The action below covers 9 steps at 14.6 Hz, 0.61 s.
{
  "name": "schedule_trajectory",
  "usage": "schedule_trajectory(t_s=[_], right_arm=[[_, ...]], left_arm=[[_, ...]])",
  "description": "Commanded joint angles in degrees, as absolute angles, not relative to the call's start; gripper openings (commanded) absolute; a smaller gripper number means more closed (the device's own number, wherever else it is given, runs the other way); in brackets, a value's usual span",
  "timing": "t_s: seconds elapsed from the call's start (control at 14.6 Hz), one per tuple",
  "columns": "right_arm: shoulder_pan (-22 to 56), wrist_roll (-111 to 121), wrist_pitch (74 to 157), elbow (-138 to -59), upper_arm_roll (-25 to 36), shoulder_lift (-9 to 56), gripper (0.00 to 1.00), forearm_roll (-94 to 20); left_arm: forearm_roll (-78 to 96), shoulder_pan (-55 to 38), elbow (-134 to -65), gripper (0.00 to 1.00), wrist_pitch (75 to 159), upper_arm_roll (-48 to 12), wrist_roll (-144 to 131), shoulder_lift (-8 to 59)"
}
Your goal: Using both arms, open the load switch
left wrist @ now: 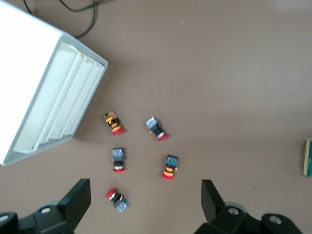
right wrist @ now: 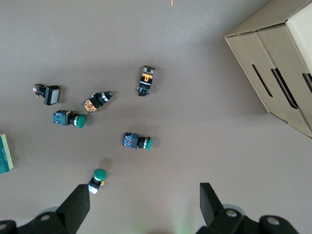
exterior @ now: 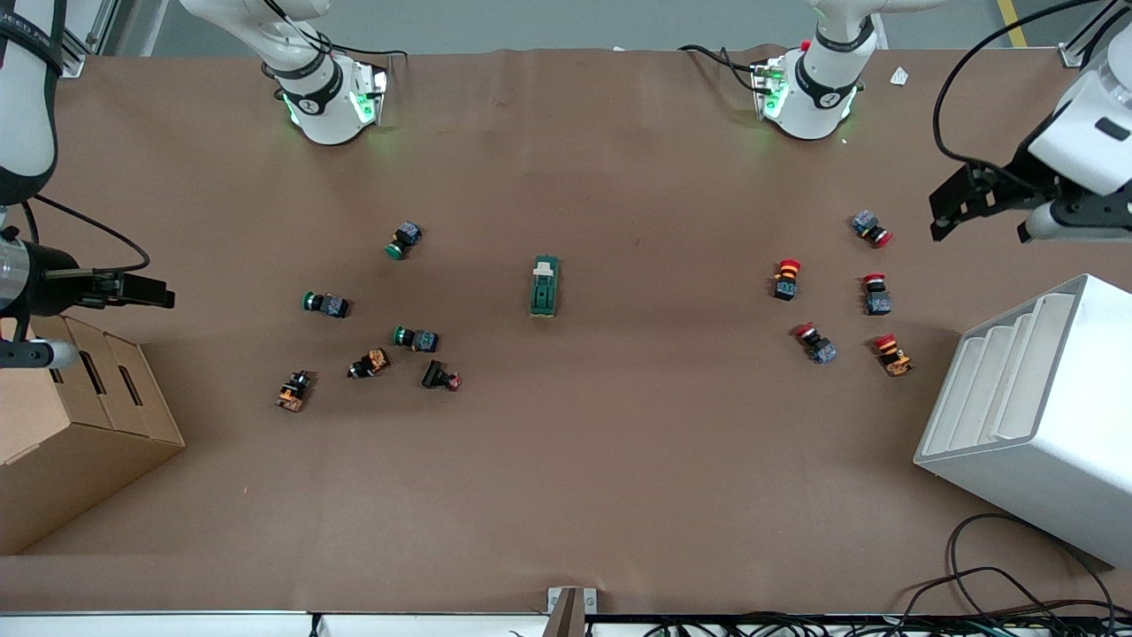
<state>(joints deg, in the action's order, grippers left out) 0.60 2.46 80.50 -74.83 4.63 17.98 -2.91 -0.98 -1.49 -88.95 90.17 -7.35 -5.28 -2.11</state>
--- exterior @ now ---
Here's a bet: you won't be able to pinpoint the black cable bundle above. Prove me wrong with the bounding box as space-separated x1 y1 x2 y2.
641 566 1132 637

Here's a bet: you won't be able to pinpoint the white slotted storage box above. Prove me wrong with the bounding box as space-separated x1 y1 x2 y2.
914 273 1132 569

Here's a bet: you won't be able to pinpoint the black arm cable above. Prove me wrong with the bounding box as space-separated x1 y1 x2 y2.
27 196 151 273
933 0 1098 173

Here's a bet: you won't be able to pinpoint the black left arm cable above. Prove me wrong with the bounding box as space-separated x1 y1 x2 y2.
933 0 1098 173

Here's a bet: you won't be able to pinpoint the metal table edge bracket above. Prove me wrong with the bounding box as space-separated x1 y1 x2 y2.
547 587 598 637

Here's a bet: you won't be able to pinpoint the white table edge rail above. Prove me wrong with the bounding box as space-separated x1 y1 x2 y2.
0 610 549 637

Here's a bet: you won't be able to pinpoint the red button clear orange body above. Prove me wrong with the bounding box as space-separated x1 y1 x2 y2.
871 333 914 378

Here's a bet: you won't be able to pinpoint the brown cardboard box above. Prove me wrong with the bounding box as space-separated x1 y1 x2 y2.
0 314 187 556

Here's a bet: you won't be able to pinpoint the short black connector cable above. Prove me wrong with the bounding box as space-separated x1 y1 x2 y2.
679 42 781 94

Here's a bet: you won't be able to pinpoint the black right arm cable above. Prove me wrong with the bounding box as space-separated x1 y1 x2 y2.
27 196 151 273

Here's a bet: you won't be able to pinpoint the aluminium frame post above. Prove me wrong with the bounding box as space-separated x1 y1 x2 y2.
1059 0 1132 70
60 0 125 79

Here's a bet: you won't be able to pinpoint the long looping black cable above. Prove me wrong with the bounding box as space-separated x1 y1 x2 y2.
946 513 1117 618

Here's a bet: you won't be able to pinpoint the red button angled blue body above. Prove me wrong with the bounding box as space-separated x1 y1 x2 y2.
793 322 839 365

